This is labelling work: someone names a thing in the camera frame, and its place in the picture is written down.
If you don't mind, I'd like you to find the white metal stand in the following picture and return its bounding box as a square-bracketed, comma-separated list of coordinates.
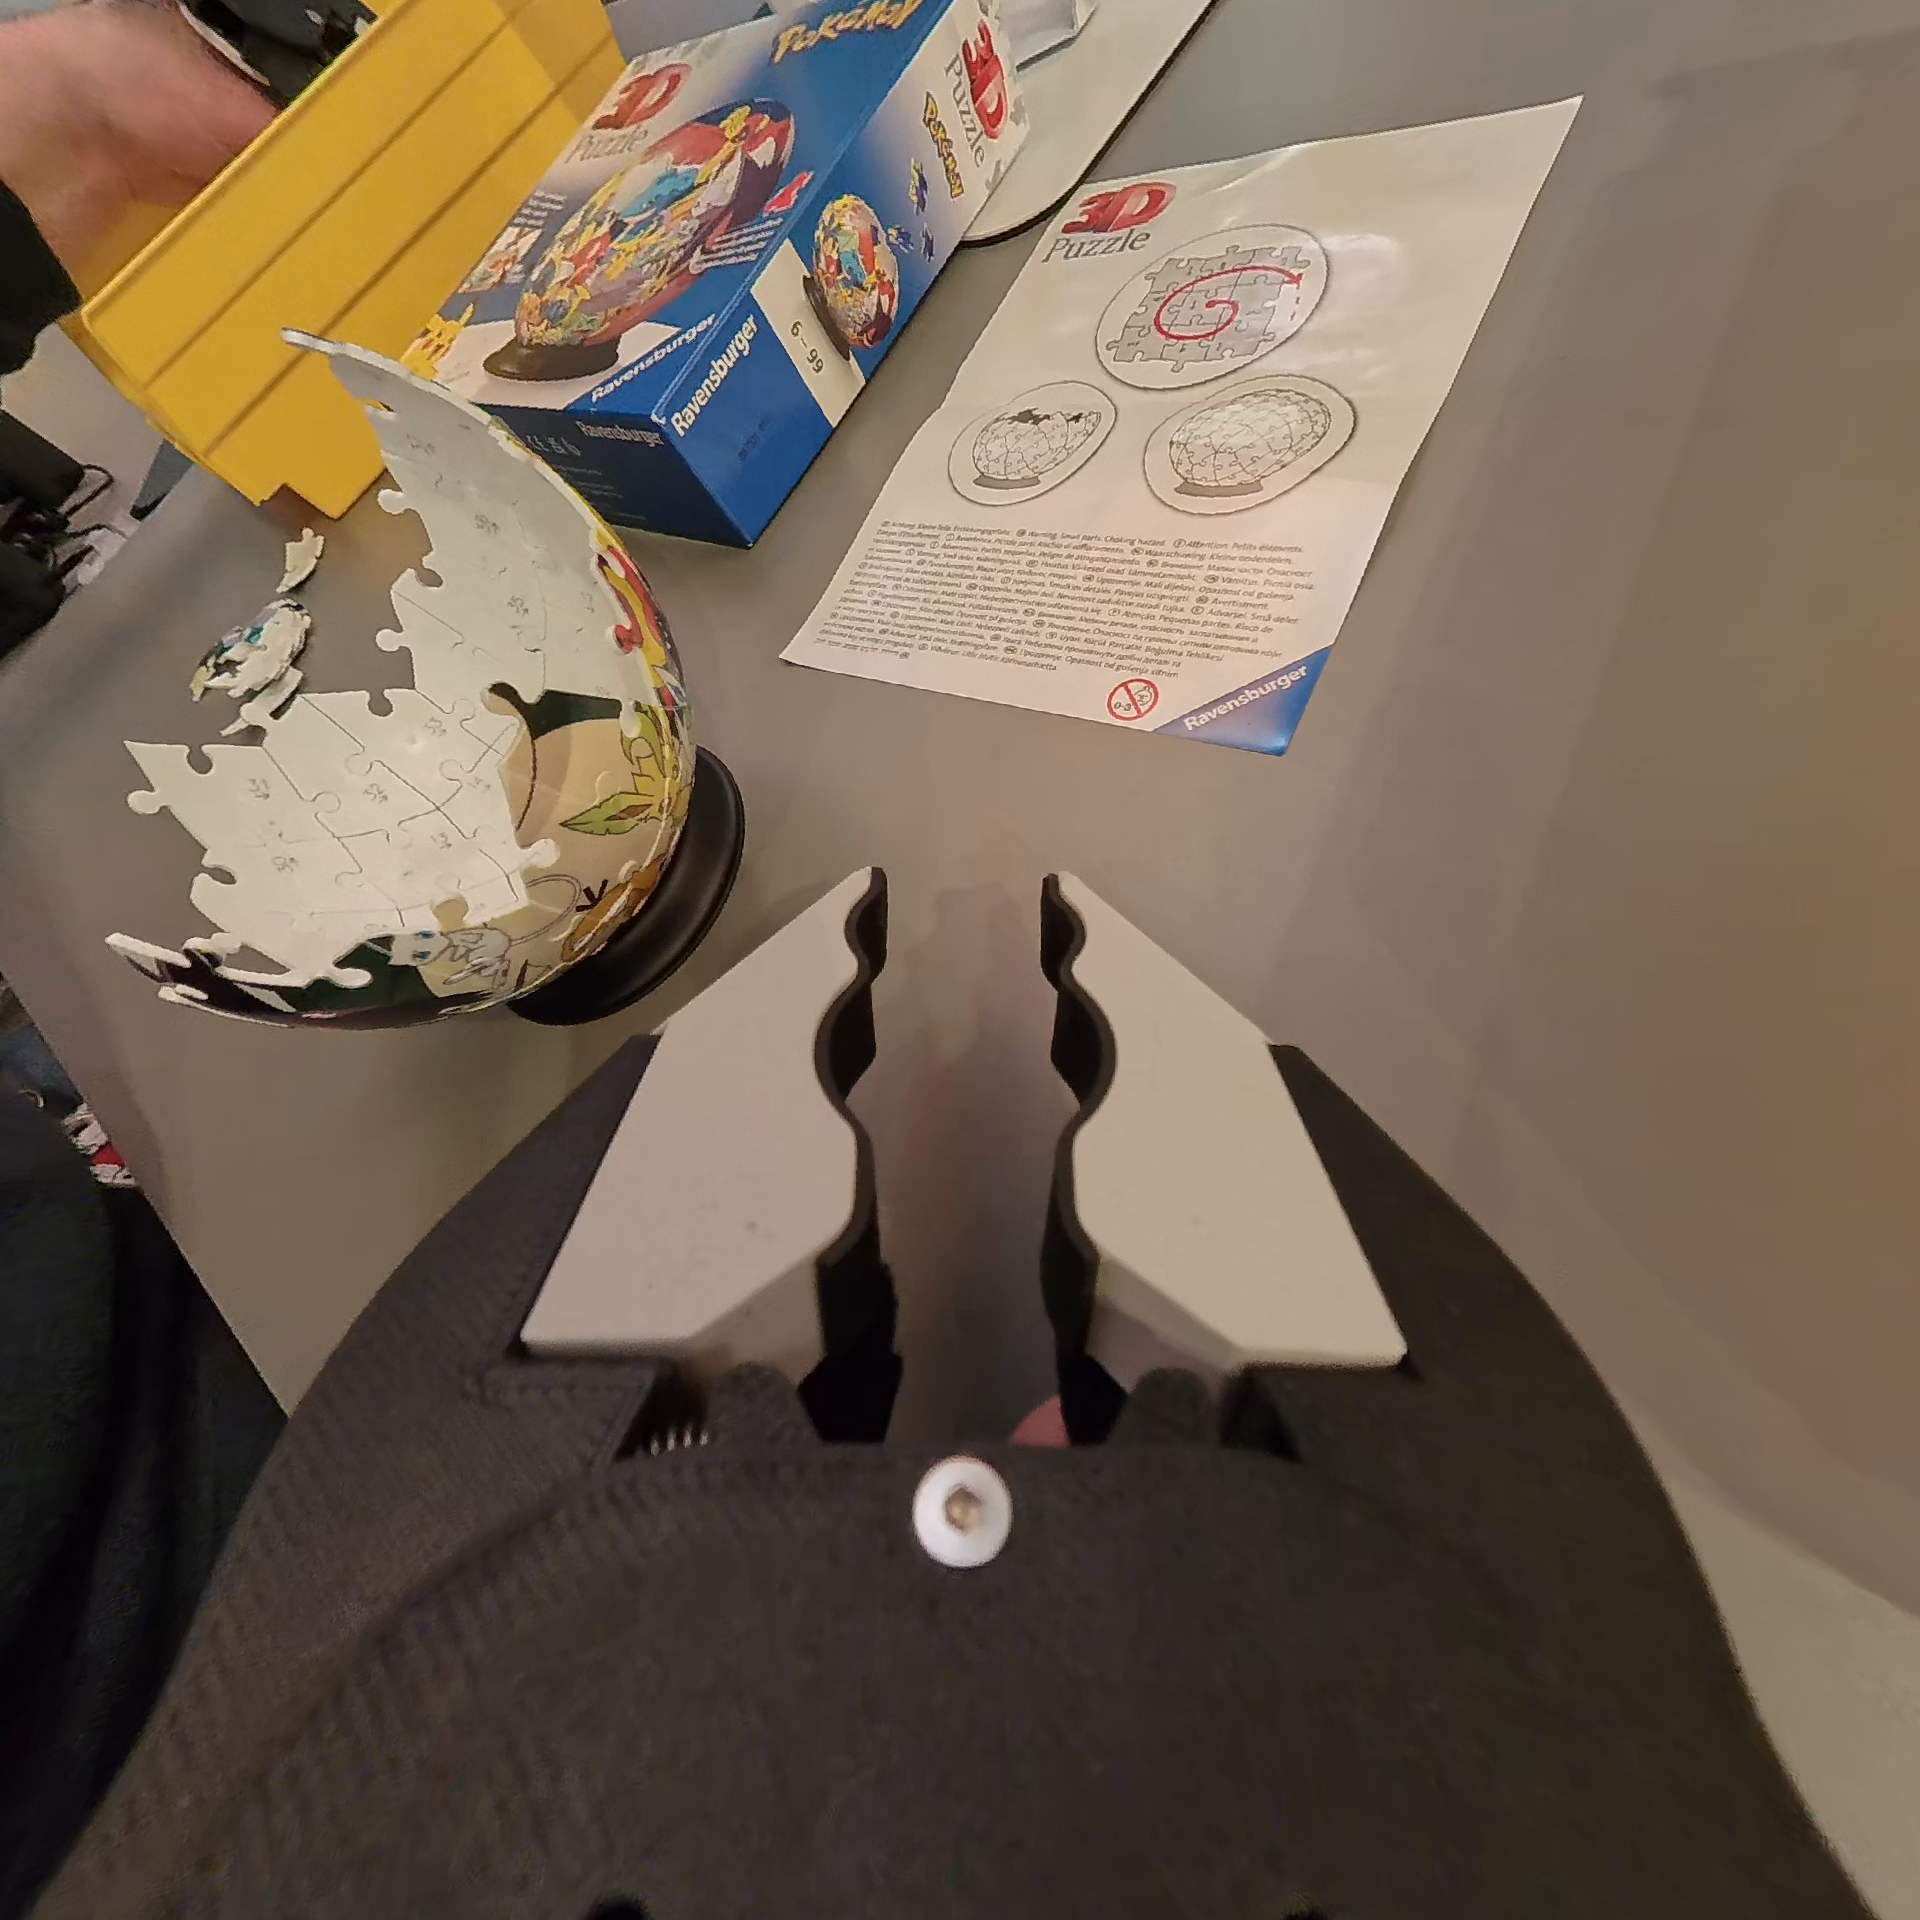
[960, 0, 1219, 247]

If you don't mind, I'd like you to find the black round ball stand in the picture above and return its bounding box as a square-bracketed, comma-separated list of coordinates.
[502, 751, 748, 1026]

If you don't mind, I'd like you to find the person's left hand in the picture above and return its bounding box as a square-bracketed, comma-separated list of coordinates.
[0, 22, 288, 272]

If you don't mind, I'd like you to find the black printed jigsaw piece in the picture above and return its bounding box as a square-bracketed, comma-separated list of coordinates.
[186, 597, 320, 702]

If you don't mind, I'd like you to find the colourful half-built puzzle ball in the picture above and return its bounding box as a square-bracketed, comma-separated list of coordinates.
[105, 330, 701, 1030]

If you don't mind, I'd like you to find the blue puzzle box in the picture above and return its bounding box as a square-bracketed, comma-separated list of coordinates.
[404, 0, 1031, 550]

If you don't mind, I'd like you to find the yellow plastic bin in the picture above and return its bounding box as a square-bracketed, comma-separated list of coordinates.
[61, 0, 631, 512]

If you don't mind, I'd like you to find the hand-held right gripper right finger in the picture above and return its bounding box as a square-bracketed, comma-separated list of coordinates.
[1039, 871, 1410, 1446]

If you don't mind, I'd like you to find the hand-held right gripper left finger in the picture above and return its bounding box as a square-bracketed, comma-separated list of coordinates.
[517, 864, 906, 1446]

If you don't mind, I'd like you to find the white instruction sheet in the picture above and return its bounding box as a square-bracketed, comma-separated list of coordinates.
[780, 95, 1587, 756]

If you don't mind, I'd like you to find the person's left forearm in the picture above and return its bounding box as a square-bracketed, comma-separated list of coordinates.
[0, 181, 85, 384]

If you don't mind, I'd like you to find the person's torso in dark sweater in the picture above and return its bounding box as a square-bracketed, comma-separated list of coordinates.
[0, 1087, 291, 1920]

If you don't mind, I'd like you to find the black power adapter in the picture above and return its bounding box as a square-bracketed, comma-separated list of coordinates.
[0, 405, 121, 528]

